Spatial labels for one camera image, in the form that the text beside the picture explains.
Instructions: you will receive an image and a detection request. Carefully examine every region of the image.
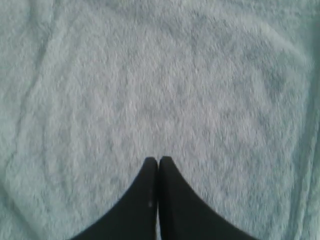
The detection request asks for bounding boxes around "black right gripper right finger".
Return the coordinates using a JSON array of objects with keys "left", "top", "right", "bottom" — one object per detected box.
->
[{"left": 158, "top": 156, "right": 247, "bottom": 240}]

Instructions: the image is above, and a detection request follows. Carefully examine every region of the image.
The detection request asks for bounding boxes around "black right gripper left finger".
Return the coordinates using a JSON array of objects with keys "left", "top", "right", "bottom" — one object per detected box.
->
[{"left": 73, "top": 157, "right": 158, "bottom": 240}]

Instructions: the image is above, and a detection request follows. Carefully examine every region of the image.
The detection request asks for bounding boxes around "light blue fleece towel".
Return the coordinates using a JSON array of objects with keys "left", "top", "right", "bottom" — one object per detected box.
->
[{"left": 0, "top": 0, "right": 320, "bottom": 240}]

